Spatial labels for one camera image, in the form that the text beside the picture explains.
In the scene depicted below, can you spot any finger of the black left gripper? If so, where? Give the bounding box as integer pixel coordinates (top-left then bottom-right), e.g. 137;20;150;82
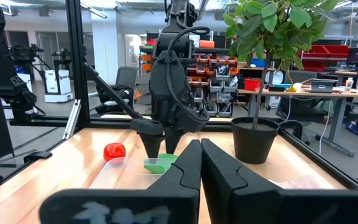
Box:
138;132;166;159
165;127;186;156

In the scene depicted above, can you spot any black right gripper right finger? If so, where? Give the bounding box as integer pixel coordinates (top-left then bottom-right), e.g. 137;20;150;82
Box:
200;138;358;224

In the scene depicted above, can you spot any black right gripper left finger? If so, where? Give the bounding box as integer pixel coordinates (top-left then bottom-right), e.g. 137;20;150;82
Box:
39;139;203;224

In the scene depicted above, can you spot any green toy vegetable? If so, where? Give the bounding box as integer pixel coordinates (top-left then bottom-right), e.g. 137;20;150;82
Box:
143;153;179;175

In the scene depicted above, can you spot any red toy tomato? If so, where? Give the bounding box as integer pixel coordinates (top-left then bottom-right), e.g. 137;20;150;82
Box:
103;142;127;163

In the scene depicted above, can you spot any grey office chair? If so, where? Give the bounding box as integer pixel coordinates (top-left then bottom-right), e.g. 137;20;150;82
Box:
115;66;140;94

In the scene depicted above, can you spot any black bag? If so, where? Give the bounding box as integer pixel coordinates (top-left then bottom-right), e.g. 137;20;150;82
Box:
95;85;135;115

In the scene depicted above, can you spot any shelf with orange bins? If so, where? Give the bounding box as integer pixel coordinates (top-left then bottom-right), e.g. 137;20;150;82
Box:
139;30;241;118

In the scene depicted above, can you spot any green potted plant black pot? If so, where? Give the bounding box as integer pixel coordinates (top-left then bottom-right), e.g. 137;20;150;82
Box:
221;0;349;165

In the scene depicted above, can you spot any red box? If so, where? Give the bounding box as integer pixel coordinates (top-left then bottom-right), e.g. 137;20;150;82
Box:
244;78;262;92

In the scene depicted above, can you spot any white mobile robot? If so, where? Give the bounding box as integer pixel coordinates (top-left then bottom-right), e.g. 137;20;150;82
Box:
44;46;74;104

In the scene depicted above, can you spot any black office chair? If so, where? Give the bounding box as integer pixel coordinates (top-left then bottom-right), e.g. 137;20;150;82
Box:
275;70;329;147

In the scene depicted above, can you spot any black table clamp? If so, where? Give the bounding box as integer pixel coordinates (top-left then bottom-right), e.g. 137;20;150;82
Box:
23;151;53;164

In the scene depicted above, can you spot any grey laptop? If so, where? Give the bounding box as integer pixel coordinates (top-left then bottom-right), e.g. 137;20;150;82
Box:
310;78;339;94

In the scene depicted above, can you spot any wooden desk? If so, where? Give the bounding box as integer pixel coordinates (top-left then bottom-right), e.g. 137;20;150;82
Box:
237;88;358;158

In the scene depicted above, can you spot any red storage bin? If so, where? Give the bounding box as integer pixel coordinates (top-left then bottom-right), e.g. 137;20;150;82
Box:
301;60;328;72
323;45;350;60
300;45;326;60

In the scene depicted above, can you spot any white bottle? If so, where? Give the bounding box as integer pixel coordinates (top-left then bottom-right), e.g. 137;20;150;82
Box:
344;77;355;93

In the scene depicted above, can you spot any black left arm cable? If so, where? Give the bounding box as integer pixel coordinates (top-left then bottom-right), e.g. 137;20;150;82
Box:
165;26;211;124

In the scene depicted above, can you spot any silver aluminium bracket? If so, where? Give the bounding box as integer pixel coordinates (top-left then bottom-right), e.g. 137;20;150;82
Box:
62;99;83;140

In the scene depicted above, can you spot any black aluminium table frame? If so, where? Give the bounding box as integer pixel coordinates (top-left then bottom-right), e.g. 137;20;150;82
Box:
0;0;358;200

